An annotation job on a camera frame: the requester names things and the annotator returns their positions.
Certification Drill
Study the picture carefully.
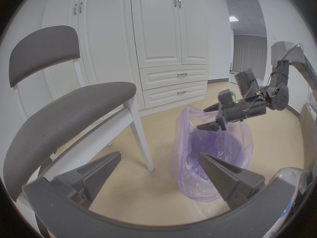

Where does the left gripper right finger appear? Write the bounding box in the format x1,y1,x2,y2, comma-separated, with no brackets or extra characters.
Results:
198,152,266,210

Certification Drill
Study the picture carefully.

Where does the white chair with grey seat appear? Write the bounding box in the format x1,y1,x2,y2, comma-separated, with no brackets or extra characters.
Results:
3,25,156,208

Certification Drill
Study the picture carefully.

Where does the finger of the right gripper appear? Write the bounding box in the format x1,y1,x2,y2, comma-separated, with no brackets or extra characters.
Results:
196,121,222,131
204,103,221,113

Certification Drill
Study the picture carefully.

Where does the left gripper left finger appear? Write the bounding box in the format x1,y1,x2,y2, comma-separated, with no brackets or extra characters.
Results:
51,151,122,209

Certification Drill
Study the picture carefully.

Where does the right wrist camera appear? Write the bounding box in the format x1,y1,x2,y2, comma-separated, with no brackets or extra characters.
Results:
217,89,236,108

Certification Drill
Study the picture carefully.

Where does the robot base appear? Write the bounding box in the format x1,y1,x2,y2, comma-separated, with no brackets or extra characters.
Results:
269,166,317,238

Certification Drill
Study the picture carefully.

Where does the grey curtain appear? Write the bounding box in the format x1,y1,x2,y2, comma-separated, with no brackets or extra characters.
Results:
234,35,268,80

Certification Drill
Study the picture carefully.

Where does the white wardrobe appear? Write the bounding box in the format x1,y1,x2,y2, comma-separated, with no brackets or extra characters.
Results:
41,0,211,117

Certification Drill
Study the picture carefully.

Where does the white trash bin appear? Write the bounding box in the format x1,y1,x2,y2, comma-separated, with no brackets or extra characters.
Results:
177,129,248,201

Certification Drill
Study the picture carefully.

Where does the purple plastic bag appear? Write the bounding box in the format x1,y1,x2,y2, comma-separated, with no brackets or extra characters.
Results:
170,105,254,203

